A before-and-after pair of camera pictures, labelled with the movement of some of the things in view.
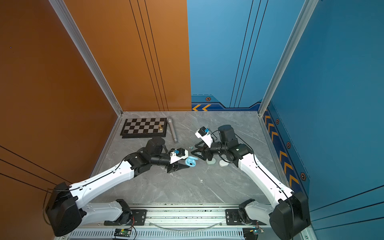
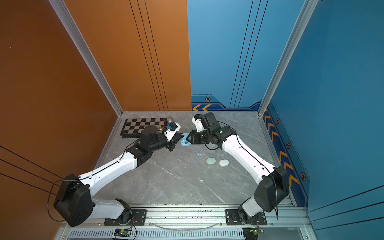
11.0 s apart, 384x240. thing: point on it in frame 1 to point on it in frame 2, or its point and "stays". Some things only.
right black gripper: [206, 151] to [193, 138]
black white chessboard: [144, 128] stays
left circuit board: [124, 232] stays
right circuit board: [251, 233] stays
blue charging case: [191, 161] to [184, 141]
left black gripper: [175, 167] to [174, 141]
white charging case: [222, 163] stays
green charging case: [212, 162] stays
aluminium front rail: [185, 217] stays
